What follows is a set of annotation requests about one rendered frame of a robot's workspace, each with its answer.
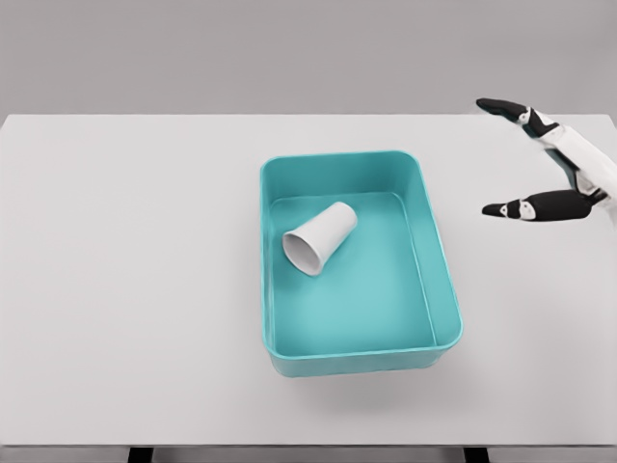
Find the teal plastic basket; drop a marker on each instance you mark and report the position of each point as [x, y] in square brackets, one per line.
[359, 270]

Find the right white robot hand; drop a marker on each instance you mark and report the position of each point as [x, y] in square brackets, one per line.
[585, 156]

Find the white paper cup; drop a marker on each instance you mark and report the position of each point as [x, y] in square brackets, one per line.
[322, 237]

